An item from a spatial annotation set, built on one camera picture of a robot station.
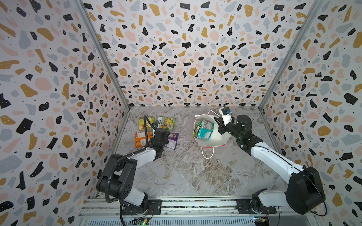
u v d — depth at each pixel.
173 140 0.98
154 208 0.73
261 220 0.72
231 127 0.70
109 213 0.73
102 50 0.86
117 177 0.45
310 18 0.75
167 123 1.06
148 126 0.80
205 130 0.95
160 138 0.71
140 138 0.98
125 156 0.47
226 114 0.68
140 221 0.70
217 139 0.99
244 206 0.74
